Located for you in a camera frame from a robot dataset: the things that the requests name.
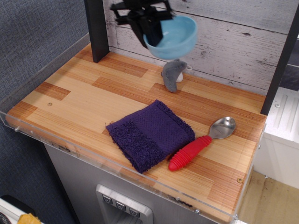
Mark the silver dispenser panel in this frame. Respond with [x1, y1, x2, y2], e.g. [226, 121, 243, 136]
[96, 184, 154, 224]

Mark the black right post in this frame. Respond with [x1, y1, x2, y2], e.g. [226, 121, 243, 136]
[260, 6, 299, 115]

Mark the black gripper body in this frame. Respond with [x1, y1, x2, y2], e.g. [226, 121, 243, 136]
[110, 0, 175, 25]

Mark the grey plush toy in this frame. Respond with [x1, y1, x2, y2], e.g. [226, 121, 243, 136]
[161, 59, 192, 93]

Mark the yellow object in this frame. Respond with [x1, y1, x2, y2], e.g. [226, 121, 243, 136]
[17, 213, 41, 224]

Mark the red handled metal spoon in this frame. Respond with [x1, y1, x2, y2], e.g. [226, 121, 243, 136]
[168, 117, 236, 171]

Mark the black left post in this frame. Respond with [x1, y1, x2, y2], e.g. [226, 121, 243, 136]
[84, 0, 109, 63]

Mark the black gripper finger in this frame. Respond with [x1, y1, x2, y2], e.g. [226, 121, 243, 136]
[128, 16, 147, 48]
[142, 18, 163, 46]

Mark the purple folded towel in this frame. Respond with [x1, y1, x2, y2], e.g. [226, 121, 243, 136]
[106, 100, 195, 174]

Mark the clear acrylic guard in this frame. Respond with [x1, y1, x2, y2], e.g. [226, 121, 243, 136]
[0, 45, 266, 224]

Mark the black post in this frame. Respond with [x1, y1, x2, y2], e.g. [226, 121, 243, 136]
[84, 0, 109, 63]
[260, 6, 299, 115]

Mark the light blue bowl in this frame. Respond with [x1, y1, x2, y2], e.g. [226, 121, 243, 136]
[143, 15, 198, 60]

